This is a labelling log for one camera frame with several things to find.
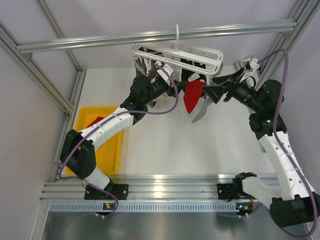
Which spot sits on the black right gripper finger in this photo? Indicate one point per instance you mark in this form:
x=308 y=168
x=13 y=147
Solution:
x=216 y=91
x=220 y=80

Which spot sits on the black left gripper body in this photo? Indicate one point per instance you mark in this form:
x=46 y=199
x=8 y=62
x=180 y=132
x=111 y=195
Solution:
x=171 y=91

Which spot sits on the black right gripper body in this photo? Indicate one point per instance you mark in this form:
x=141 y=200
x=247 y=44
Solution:
x=241 y=91

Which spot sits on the grey sock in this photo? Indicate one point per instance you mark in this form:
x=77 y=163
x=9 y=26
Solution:
x=207 y=102

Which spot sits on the black sock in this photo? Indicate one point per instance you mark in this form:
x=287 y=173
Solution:
x=188 y=75

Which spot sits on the red santa sock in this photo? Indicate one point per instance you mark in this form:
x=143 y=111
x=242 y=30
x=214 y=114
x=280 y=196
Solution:
x=192 y=93
x=98 y=119

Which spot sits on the white plastic clip hanger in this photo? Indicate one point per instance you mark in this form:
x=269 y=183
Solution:
x=211 y=60

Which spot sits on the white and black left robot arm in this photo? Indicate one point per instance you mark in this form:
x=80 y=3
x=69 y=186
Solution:
x=79 y=148

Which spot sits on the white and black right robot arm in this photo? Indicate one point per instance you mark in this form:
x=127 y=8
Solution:
x=296 y=202

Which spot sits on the pink sock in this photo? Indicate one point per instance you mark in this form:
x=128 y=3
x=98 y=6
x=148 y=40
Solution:
x=162 y=96

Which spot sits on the maroon striped brown sock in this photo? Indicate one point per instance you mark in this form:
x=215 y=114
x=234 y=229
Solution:
x=144 y=66

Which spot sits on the aluminium top crossbar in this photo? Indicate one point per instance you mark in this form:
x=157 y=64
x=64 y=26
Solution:
x=275 y=26

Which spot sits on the yellow plastic tray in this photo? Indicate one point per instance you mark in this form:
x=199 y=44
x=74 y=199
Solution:
x=108 y=155

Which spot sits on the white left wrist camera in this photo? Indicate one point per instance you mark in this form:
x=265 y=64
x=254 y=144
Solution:
x=164 y=74

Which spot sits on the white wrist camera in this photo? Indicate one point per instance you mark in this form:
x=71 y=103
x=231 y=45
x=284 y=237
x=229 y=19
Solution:
x=164 y=74
x=250 y=65

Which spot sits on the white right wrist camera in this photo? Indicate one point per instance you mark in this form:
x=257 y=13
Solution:
x=250 y=65

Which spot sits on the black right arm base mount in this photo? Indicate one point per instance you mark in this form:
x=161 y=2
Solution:
x=228 y=192

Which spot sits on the aluminium right frame post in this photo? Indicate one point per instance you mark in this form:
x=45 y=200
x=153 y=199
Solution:
x=302 y=12

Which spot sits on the aluminium frame post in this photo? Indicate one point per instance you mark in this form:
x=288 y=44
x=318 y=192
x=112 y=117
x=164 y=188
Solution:
x=28 y=64
x=302 y=12

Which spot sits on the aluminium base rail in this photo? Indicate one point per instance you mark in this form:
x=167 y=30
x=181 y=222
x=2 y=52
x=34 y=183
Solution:
x=143 y=187

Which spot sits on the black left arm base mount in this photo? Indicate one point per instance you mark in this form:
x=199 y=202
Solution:
x=120 y=191

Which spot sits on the slotted grey cable duct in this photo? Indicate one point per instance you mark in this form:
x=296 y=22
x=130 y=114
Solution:
x=151 y=207

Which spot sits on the aluminium left frame post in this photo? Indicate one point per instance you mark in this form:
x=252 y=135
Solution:
x=28 y=64

